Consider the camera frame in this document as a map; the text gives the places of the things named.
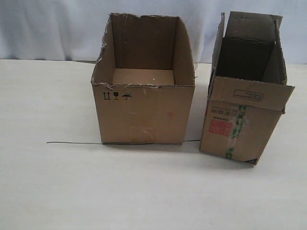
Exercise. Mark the narrow cardboard box with tape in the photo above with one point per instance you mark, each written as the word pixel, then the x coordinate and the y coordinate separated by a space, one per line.
pixel 248 89

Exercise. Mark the large open cardboard box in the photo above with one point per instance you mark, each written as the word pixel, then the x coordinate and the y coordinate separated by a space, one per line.
pixel 143 81

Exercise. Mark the thin black line marker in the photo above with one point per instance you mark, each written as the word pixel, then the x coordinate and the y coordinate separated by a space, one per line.
pixel 72 143

